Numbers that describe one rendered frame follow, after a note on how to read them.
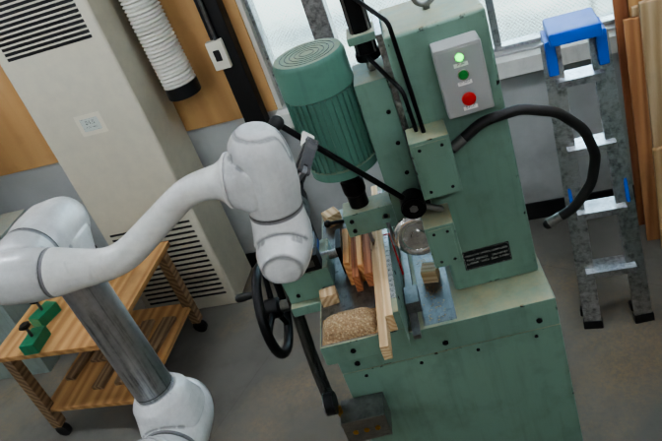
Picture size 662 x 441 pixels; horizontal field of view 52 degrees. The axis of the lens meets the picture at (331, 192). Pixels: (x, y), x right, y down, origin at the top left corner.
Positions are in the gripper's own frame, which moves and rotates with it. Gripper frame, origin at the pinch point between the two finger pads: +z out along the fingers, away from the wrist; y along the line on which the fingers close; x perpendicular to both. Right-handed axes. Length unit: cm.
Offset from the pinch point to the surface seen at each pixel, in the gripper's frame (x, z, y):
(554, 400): -94, -8, -27
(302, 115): 2.2, 6.6, 8.2
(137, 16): 59, 138, -41
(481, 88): -26.0, -2.9, 36.1
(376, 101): -11.1, 7.2, 19.2
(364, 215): -25.7, 10.5, -10.5
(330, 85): 0.4, 6.2, 18.0
